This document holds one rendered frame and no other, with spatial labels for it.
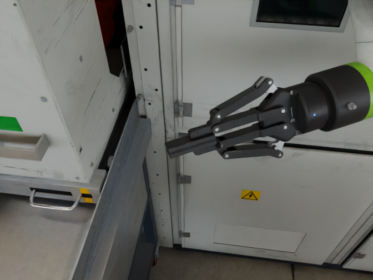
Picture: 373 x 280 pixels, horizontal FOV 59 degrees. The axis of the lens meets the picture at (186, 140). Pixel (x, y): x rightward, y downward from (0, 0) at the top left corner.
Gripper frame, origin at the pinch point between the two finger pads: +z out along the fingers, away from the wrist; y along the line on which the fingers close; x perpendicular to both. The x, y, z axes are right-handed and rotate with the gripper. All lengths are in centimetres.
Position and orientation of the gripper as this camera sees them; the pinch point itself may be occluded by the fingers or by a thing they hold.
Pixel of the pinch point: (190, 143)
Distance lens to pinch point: 47.4
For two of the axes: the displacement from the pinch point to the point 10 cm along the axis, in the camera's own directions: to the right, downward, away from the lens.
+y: -2.3, -9.1, -3.5
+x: 2.3, 3.0, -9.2
